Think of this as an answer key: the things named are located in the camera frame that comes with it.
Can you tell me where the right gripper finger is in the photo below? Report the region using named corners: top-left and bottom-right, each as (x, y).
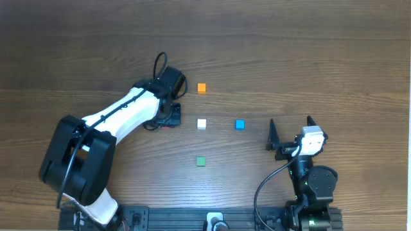
top-left (265, 118), bottom-right (280, 151)
top-left (306, 115), bottom-right (329, 142)

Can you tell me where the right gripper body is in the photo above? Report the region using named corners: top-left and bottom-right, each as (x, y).
top-left (274, 141), bottom-right (298, 161)

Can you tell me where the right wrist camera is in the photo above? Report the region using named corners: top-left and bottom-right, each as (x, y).
top-left (291, 125), bottom-right (325, 157)

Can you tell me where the mounting rail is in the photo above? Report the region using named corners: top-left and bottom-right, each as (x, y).
top-left (58, 205), bottom-right (344, 231)

